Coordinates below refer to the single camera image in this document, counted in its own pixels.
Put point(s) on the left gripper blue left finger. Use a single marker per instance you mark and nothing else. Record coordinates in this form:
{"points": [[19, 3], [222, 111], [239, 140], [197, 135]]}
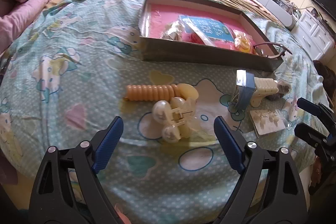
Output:
{"points": [[66, 188]]}

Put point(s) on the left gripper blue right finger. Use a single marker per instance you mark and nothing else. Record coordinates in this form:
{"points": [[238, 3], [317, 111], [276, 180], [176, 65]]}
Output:
{"points": [[269, 189]]}

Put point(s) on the earring card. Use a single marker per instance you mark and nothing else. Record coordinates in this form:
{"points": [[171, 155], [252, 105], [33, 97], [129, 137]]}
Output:
{"points": [[267, 122]]}

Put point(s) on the bag of dark beads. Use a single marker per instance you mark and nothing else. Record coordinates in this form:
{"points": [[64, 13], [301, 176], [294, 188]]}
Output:
{"points": [[283, 89]]}

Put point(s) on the red strap wristwatch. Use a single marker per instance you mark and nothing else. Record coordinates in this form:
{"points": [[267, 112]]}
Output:
{"points": [[271, 50]]}

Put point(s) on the pearl hair claw clip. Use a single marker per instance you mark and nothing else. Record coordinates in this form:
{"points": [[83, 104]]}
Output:
{"points": [[177, 117]]}

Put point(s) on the yellow item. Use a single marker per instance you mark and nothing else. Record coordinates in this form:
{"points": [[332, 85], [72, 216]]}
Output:
{"points": [[243, 42]]}

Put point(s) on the clear bagged white card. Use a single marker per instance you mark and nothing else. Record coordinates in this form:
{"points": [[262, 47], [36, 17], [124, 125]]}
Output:
{"points": [[207, 30]]}

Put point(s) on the bagged beige jewelry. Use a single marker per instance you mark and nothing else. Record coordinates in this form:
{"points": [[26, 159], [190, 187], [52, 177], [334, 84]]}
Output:
{"points": [[173, 31]]}

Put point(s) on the white drawer cabinet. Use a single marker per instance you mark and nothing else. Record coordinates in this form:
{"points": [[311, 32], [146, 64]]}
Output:
{"points": [[314, 38]]}

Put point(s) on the Hello Kitty teal blanket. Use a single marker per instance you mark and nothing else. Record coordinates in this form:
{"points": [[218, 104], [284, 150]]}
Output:
{"points": [[78, 65]]}

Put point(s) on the dark cardboard box tray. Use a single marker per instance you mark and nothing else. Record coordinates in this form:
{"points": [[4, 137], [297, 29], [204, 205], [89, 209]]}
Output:
{"points": [[155, 49]]}

